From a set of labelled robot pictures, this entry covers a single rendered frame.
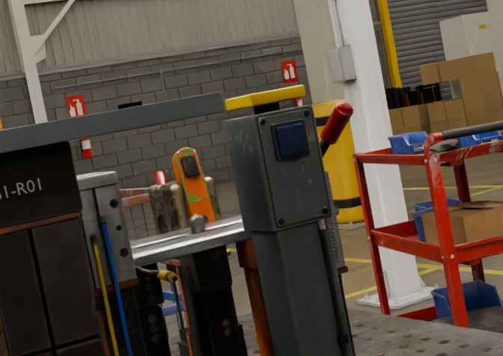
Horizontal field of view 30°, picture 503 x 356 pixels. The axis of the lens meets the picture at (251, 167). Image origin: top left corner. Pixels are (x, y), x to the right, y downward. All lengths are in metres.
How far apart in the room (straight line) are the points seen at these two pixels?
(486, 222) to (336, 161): 5.00
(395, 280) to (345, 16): 1.42
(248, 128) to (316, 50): 7.31
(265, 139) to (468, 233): 2.31
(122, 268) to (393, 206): 4.10
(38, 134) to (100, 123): 0.05
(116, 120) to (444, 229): 2.36
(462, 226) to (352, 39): 2.02
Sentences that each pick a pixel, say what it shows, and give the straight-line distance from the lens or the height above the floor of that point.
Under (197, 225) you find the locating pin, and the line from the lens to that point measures 1.24.
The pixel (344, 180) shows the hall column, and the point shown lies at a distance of 8.11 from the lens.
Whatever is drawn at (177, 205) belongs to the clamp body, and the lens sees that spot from 1.38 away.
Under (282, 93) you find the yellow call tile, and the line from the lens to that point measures 0.90.
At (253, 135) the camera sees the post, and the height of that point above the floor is 1.12.
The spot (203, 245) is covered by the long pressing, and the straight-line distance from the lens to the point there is 1.15.
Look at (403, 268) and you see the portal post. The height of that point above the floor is 0.17.
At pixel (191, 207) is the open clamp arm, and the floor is 1.02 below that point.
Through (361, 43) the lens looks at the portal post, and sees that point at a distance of 4.99.
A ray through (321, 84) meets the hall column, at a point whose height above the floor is 1.26.
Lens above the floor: 1.14
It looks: 3 degrees down
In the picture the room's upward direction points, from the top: 11 degrees counter-clockwise
